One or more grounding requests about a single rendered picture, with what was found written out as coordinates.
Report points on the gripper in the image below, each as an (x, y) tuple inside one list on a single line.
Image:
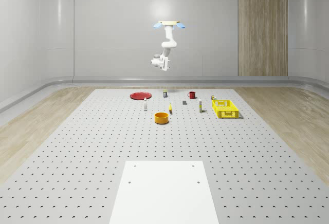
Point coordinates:
[(164, 63)]

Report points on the banana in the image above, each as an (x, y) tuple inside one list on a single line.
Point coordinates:
[(170, 108)]

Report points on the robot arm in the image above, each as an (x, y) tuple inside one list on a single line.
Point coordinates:
[(168, 43)]

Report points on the flat-sided can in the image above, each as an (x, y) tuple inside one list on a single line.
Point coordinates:
[(165, 94)]

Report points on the red plate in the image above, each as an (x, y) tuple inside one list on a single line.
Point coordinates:
[(141, 96)]

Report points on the drone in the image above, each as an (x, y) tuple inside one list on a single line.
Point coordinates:
[(169, 23)]

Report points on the red mug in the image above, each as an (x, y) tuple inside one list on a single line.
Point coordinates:
[(192, 95)]

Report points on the small white bottle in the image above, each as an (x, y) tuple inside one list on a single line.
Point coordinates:
[(145, 105)]

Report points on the white yellow carton box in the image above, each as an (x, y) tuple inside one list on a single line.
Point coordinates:
[(200, 105)]

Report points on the yellow bowl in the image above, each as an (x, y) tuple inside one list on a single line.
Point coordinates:
[(161, 119)]

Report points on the yellow basket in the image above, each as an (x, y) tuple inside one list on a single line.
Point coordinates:
[(226, 113)]

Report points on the white board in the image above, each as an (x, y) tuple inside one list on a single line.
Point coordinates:
[(164, 193)]

